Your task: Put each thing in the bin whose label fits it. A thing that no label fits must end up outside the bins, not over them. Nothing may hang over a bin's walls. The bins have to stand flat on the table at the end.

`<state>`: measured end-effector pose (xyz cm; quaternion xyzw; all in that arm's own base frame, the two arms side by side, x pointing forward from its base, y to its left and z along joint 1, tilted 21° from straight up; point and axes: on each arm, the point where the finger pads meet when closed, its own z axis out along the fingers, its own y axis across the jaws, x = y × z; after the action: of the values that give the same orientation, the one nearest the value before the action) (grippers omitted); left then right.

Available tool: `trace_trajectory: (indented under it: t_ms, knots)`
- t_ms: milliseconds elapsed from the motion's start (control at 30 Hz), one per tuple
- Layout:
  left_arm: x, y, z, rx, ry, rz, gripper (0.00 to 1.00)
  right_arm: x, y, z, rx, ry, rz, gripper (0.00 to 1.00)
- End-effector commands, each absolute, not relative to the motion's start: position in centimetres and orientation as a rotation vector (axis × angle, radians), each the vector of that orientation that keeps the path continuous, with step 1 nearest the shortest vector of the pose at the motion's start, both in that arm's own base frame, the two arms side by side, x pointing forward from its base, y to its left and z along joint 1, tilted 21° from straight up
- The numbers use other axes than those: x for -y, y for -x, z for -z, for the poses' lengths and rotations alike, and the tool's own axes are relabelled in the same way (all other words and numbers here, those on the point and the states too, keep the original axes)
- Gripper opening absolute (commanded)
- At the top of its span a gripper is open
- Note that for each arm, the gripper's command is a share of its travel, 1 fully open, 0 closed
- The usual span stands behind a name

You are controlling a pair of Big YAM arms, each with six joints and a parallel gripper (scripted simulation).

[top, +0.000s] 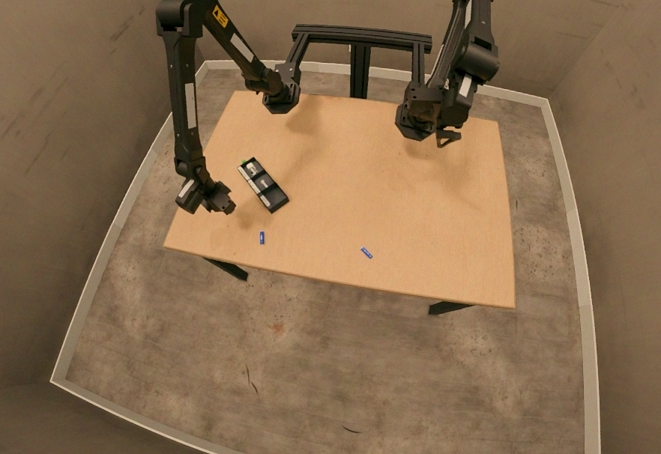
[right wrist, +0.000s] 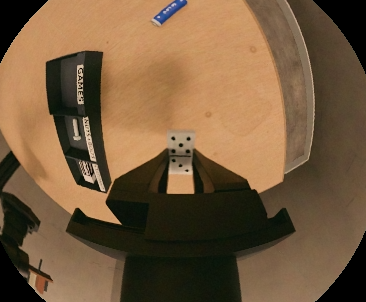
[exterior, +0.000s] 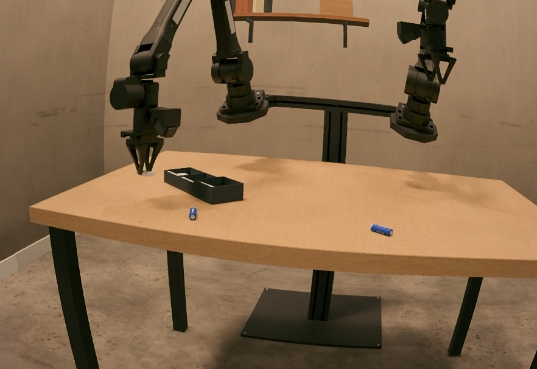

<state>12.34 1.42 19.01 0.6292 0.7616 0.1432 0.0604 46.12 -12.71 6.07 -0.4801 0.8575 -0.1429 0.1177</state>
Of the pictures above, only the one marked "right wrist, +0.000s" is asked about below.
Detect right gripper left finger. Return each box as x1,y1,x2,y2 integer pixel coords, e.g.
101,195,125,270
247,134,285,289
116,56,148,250
110,148,170,193

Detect beige bolt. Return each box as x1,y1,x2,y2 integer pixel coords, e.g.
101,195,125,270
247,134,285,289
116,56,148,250
73,119,81,140

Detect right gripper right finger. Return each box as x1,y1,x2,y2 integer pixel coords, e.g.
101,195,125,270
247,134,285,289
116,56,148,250
192,148,251,193

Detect blue aa battery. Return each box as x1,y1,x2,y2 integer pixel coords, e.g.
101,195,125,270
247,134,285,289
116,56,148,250
151,0,188,27

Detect white domino with black pips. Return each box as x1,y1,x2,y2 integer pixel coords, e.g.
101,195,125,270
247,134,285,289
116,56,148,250
167,129,196,174

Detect black and white eraser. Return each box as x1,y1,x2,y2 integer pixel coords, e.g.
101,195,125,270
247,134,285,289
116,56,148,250
78,160,96,183

